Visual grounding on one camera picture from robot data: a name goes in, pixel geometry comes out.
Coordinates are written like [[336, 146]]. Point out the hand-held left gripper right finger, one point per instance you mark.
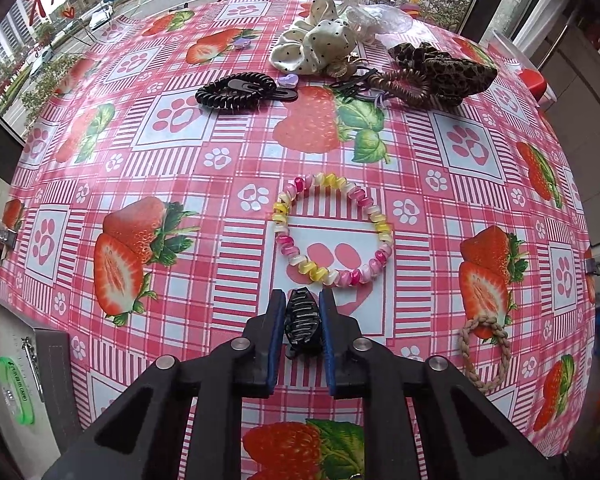
[[327, 340]]

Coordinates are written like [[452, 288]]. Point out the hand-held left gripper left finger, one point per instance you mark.
[[276, 340]]

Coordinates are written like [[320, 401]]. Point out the black hair claw clip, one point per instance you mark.
[[302, 320]]

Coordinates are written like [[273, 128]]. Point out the grey shallow box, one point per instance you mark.
[[5, 330]]

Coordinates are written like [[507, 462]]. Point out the pink strawberry tablecloth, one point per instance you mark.
[[180, 170]]

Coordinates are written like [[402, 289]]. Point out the black snap hair clip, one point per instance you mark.
[[282, 95]]

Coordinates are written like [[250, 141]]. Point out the purple heart hair clip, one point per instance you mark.
[[289, 80]]

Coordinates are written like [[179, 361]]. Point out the metal tablecloth clamp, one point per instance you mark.
[[8, 234], [592, 267]]

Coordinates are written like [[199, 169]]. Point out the gold hair ornament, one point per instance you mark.
[[341, 65]]

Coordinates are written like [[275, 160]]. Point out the white polka dot scrunchie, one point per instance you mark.
[[300, 45]]

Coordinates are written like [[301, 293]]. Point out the leopard print scrunchie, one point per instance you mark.
[[445, 67]]

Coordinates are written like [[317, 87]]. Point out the purple flower hair clip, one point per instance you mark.
[[242, 43]]

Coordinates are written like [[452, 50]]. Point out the clear plastic bag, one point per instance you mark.
[[382, 22]]

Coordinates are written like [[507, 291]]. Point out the red plastic container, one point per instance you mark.
[[536, 82]]

